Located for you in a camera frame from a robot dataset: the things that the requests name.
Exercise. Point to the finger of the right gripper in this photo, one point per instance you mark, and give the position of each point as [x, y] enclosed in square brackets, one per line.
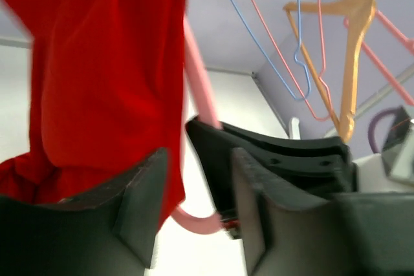
[263, 140]
[320, 172]

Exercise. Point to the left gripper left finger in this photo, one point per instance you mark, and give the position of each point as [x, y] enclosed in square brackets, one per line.
[118, 220]

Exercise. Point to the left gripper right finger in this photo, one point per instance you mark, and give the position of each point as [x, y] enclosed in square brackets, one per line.
[285, 230]

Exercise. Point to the red t shirt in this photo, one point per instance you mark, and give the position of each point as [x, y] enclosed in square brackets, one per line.
[106, 91]

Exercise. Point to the thick pink plastic hanger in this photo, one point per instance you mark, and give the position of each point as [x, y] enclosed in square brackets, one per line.
[201, 90]

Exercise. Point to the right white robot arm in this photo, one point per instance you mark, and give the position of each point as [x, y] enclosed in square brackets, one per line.
[370, 177]

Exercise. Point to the orange wooden hanger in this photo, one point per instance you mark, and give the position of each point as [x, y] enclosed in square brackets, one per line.
[359, 14]

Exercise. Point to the white clothes rack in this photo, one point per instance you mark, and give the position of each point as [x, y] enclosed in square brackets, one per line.
[335, 38]

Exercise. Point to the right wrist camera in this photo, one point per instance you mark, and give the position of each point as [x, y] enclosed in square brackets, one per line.
[397, 150]

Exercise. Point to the blue wire hanger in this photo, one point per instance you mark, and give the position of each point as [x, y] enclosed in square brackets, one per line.
[304, 96]

